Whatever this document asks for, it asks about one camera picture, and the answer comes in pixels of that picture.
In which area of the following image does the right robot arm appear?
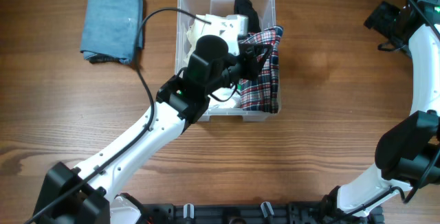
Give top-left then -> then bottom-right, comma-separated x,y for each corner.
317,0 -> 439,223

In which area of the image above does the white printed shirt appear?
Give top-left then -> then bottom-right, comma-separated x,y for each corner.
208,87 -> 241,110

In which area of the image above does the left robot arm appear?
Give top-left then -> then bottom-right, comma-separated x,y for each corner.
29,35 -> 273,223

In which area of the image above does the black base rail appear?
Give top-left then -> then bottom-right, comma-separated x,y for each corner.
137,199 -> 383,224

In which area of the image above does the clear plastic storage bin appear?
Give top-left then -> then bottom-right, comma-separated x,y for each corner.
175,0 -> 276,72

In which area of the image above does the cream cloth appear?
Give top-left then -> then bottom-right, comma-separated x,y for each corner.
185,20 -> 205,63

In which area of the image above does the black cloth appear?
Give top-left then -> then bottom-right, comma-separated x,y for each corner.
234,0 -> 261,33

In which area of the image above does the folded blue denim cloth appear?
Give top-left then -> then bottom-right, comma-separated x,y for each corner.
80,0 -> 143,65

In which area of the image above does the red plaid cloth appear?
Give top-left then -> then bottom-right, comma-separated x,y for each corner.
240,25 -> 284,114

